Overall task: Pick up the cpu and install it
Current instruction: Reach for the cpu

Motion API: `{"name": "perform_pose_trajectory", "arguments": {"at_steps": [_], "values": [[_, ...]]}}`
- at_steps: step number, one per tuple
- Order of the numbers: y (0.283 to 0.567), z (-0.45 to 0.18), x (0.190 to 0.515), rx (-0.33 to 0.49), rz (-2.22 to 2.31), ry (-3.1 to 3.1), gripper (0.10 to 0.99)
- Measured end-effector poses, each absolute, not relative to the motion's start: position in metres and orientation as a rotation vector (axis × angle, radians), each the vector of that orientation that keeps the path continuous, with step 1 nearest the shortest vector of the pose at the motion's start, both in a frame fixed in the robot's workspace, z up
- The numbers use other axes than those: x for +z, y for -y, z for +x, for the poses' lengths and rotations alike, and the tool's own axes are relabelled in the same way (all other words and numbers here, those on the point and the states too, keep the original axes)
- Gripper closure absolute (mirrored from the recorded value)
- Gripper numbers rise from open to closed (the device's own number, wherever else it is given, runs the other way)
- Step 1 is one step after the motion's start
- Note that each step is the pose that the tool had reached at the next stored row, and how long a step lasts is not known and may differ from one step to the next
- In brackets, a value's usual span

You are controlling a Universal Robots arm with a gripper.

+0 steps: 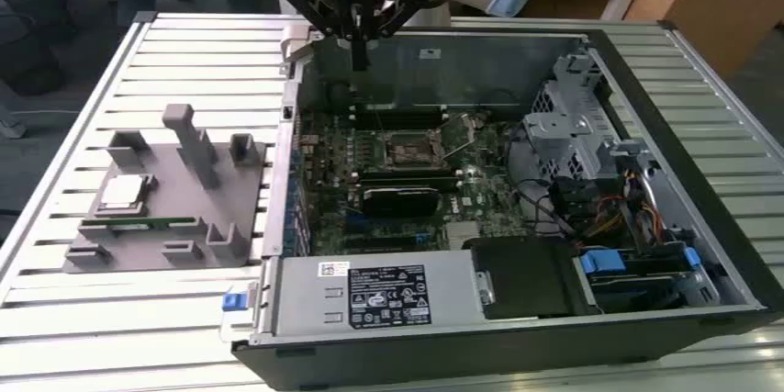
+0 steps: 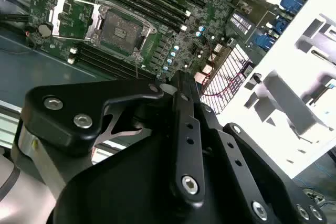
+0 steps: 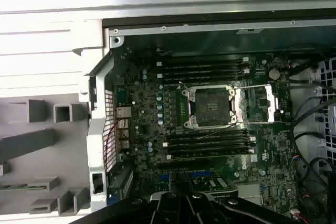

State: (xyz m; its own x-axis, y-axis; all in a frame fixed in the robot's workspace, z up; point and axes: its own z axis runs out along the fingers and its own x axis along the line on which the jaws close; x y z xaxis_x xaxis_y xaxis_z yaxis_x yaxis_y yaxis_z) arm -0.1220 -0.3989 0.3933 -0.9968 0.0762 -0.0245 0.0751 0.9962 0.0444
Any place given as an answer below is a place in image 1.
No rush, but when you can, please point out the metal socket cover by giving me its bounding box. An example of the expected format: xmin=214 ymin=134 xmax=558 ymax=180
xmin=434 ymin=111 xmax=485 ymax=159

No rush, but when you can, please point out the silver CPU chip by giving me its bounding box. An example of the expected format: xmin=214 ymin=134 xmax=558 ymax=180
xmin=98 ymin=175 xmax=149 ymax=209

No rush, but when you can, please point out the CPU socket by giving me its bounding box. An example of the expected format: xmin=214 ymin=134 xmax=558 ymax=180
xmin=380 ymin=128 xmax=448 ymax=171

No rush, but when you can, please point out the black RAM slot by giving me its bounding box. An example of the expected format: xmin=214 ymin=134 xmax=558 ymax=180
xmin=360 ymin=179 xmax=458 ymax=186
xmin=353 ymin=116 xmax=448 ymax=124
xmin=354 ymin=121 xmax=449 ymax=130
xmin=358 ymin=169 xmax=456 ymax=176
xmin=360 ymin=174 xmax=457 ymax=182
xmin=352 ymin=105 xmax=446 ymax=113
xmin=361 ymin=185 xmax=460 ymax=192
xmin=353 ymin=110 xmax=448 ymax=118

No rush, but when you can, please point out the green motherboard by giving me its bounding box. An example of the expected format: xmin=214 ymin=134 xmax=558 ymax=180
xmin=296 ymin=109 xmax=534 ymax=258

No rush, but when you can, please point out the black graphics card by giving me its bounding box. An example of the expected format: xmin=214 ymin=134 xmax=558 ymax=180
xmin=360 ymin=185 xmax=440 ymax=218

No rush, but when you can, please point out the black office chair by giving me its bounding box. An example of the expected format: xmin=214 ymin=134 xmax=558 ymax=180
xmin=0 ymin=0 xmax=81 ymax=97

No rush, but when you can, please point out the grey parts rack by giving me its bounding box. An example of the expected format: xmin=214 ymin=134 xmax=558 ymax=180
xmin=60 ymin=102 xmax=270 ymax=276

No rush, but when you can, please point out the silver finned heatsink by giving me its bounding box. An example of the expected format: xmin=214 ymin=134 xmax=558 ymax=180
xmin=445 ymin=221 xmax=482 ymax=251

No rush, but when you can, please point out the black expansion slot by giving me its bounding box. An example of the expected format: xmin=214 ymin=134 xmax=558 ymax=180
xmin=342 ymin=234 xmax=429 ymax=250

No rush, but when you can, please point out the green RAM stick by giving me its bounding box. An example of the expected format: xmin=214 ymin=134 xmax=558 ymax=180
xmin=80 ymin=215 xmax=198 ymax=232

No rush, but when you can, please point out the black plastic shroud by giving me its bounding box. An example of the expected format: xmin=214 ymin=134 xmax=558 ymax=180
xmin=468 ymin=235 xmax=601 ymax=322

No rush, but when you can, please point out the silver power supply unit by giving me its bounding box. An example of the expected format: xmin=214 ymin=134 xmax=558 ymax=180
xmin=268 ymin=256 xmax=485 ymax=336

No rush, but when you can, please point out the blue disk carrier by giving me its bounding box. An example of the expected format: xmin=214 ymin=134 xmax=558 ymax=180
xmin=578 ymin=248 xmax=625 ymax=277

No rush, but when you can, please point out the black PC case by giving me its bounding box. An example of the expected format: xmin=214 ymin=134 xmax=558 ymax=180
xmin=230 ymin=19 xmax=784 ymax=392

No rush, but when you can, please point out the silver disk bay cage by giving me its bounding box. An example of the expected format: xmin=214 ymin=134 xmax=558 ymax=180
xmin=572 ymin=242 xmax=724 ymax=318

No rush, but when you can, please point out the coloured power wire bundle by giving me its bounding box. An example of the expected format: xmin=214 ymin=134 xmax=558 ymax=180
xmin=578 ymin=170 xmax=666 ymax=251

